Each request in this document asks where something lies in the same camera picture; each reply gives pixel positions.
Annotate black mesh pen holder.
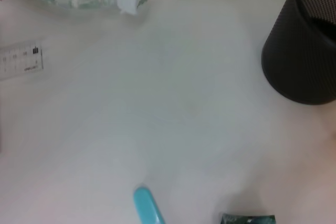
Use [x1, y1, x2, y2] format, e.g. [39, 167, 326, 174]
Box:
[261, 0, 336, 105]

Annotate green plastic wrapper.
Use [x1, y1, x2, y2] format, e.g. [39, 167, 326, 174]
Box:
[219, 211, 276, 224]

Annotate clear plastic ruler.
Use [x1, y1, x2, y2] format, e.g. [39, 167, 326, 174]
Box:
[0, 39, 45, 81]

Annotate blue scissors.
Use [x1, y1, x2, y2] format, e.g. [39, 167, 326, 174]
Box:
[133, 186, 166, 224]

